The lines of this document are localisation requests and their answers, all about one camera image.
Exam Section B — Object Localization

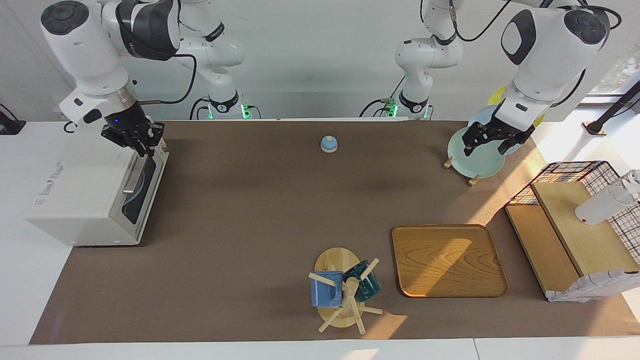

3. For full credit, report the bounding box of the oven glass door with handle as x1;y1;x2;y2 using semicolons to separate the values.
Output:
119;141;169;227

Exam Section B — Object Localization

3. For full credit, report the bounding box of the white toaster oven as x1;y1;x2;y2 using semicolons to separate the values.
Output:
26;127;170;247

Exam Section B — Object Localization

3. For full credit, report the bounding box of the pale green plate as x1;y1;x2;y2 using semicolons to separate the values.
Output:
447;126;507;179

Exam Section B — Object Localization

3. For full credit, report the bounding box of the light blue racked plate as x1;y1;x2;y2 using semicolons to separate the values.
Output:
467;105;527;156

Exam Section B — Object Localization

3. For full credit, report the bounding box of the wooden plate rack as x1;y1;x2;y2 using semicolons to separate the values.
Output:
443;156;481;187

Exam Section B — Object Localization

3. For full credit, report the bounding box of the yellow plate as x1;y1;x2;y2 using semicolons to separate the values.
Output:
487;85;547;128

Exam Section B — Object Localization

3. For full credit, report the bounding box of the white cup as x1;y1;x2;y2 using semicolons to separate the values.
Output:
574;182;637;226

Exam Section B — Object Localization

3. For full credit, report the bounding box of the wooden serving tray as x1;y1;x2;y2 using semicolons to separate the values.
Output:
391;224;509;299

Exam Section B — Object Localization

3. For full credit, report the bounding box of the wooden stepped shelf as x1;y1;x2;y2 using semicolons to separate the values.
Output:
504;181;640;301

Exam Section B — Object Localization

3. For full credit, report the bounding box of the brown table mat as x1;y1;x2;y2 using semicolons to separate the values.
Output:
29;120;640;346

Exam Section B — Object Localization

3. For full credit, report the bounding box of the black stand with wooden foot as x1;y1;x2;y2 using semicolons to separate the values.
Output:
582;80;640;137

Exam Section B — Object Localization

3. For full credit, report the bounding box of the black device on table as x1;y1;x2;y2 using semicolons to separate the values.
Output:
0;102;27;136

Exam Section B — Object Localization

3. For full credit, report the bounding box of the clear glass cup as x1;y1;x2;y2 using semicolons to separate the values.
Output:
619;169;640;201

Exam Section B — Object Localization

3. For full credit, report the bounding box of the white checkered cloth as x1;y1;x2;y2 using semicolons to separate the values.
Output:
546;269;640;304

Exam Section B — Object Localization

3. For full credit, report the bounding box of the dark green mug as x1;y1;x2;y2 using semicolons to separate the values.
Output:
342;260;383;303

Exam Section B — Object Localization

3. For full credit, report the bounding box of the wooden mug tree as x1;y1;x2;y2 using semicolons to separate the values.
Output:
308;247;384;335

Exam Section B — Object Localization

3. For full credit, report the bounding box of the blue mug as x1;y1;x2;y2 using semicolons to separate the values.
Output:
310;270;345;308

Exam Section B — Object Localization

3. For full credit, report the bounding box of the black base cable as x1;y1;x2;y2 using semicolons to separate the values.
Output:
188;96;212;121
359;75;407;119

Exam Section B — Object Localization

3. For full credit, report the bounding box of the black wire basket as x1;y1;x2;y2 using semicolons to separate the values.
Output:
504;160;640;266

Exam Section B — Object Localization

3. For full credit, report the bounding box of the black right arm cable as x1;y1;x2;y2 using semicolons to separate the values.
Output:
135;52;198;106

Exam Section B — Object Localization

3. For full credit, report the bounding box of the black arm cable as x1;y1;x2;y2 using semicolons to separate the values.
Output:
447;0;623;108
135;52;198;106

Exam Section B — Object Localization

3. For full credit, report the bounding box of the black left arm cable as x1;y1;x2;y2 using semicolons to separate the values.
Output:
447;0;623;108

